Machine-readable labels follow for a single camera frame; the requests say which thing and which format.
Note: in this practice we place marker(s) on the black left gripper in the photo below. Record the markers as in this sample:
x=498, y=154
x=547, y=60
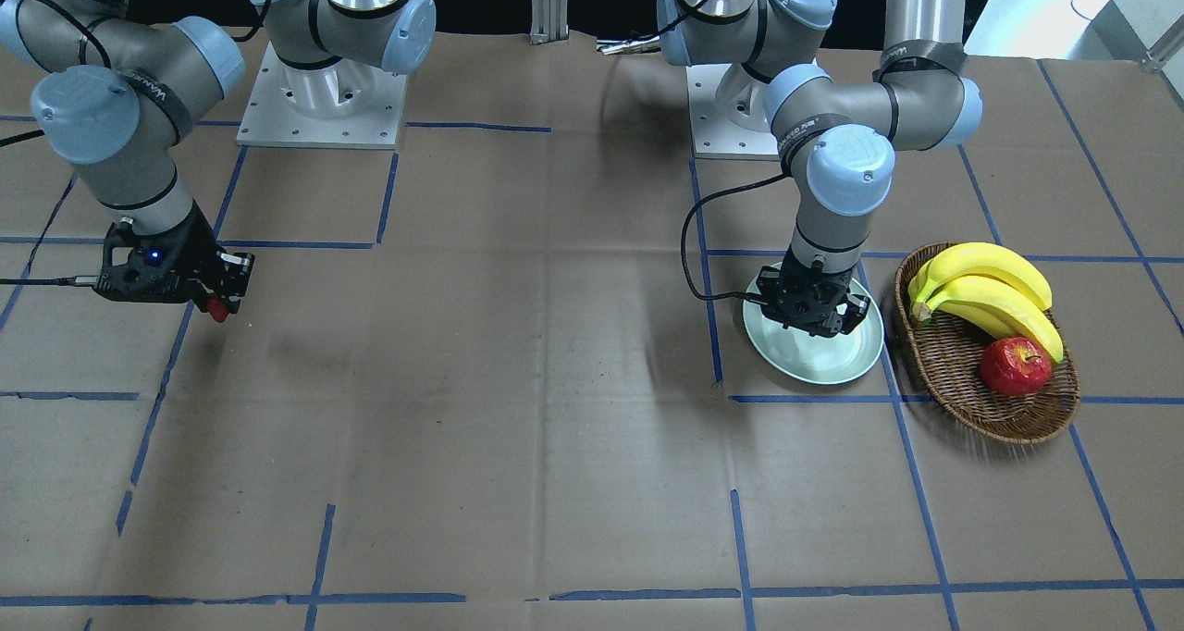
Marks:
x=845, y=317

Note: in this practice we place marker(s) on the brown wicker basket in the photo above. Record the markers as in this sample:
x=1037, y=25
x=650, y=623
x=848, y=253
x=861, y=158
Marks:
x=944, y=355

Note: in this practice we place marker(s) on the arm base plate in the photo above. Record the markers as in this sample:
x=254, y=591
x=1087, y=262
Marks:
x=726, y=111
x=344, y=106

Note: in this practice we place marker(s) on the light green plate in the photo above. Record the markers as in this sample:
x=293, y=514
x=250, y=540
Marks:
x=815, y=359

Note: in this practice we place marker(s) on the aluminium profile post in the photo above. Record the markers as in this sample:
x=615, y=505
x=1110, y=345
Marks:
x=549, y=22

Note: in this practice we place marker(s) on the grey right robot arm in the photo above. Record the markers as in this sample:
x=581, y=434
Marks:
x=118, y=95

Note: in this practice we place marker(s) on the yellow banana bunch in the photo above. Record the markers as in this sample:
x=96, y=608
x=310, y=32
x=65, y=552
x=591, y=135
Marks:
x=994, y=280

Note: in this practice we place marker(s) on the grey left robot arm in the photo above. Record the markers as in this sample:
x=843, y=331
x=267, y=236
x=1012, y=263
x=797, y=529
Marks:
x=836, y=141

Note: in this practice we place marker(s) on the red strawberry green top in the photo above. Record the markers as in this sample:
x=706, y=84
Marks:
x=217, y=309

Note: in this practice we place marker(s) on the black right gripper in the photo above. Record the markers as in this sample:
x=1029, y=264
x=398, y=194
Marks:
x=190, y=248

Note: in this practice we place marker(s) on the red apple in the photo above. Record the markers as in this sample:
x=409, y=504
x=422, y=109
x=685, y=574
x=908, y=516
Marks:
x=1015, y=366

